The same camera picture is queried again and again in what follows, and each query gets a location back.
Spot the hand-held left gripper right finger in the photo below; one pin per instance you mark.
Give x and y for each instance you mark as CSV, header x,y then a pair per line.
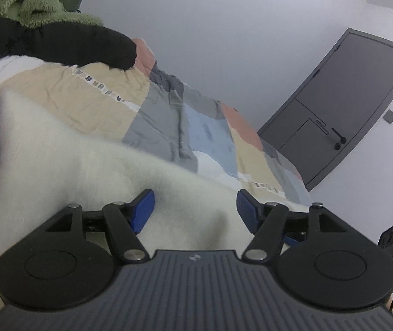
x,y
248,210

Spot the grey door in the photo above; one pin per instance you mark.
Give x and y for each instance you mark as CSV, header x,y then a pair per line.
x,y
348,86

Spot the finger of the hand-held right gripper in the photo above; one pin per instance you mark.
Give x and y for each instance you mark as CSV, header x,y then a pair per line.
x,y
293,239

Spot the black garment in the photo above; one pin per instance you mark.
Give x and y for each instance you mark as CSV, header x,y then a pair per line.
x,y
79,44

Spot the patchwork bed sheet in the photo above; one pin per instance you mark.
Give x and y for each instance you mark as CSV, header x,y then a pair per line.
x,y
168,120

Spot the small grey wall switch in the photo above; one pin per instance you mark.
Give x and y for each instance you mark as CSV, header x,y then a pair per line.
x,y
390,116

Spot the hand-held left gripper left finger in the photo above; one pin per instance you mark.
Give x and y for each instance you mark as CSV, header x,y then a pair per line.
x,y
143,210

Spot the cream striped sweater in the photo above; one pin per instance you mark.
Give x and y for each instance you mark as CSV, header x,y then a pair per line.
x,y
79,179

